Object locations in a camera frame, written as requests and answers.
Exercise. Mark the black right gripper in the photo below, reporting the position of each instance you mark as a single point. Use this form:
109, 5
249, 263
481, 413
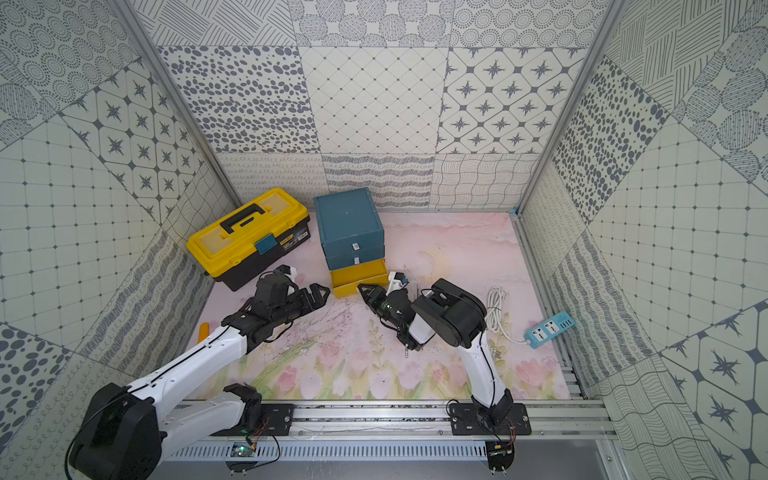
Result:
373, 297

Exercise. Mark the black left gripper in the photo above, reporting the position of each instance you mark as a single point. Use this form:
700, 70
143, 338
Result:
299, 301

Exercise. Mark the yellow bottom drawer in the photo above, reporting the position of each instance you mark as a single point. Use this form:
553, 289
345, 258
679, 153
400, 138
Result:
346, 280

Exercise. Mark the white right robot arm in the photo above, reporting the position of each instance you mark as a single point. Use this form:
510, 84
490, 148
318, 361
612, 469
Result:
459, 319

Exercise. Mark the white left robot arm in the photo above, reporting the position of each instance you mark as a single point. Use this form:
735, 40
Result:
128, 430

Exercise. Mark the teal drawer cabinet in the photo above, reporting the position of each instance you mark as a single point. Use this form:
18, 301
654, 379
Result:
349, 227

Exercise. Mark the yellow black toolbox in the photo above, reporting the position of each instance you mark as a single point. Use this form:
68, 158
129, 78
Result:
240, 246

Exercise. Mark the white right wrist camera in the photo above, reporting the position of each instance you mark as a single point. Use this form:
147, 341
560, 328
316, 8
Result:
397, 281

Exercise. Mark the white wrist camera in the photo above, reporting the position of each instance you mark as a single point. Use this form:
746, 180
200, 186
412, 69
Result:
287, 271
397, 281

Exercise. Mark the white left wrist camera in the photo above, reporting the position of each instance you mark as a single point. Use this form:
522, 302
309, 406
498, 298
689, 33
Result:
287, 271

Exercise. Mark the orange object at wall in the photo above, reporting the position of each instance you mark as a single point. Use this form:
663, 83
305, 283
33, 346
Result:
203, 332

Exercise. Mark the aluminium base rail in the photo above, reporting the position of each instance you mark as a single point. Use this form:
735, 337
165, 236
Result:
373, 419

